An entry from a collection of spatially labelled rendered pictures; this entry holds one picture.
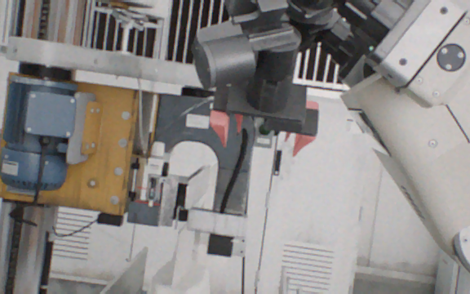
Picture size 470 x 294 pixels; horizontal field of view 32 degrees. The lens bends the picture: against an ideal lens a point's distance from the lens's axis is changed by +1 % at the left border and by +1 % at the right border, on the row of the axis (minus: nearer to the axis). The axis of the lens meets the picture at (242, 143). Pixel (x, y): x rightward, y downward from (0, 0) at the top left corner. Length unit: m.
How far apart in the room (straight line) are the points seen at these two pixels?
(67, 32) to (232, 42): 1.20
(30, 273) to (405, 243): 4.29
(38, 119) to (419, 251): 4.66
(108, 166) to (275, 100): 1.08
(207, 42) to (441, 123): 0.40
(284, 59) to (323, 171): 3.78
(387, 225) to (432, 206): 4.87
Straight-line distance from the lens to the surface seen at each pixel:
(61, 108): 1.84
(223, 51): 0.97
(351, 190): 4.79
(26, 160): 1.91
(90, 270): 4.96
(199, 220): 2.05
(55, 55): 1.88
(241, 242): 2.10
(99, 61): 1.92
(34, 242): 2.20
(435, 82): 1.06
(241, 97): 1.07
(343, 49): 1.66
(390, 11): 1.07
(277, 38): 1.00
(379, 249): 6.17
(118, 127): 2.06
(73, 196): 2.10
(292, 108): 1.07
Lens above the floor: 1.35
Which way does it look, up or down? 3 degrees down
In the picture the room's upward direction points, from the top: 8 degrees clockwise
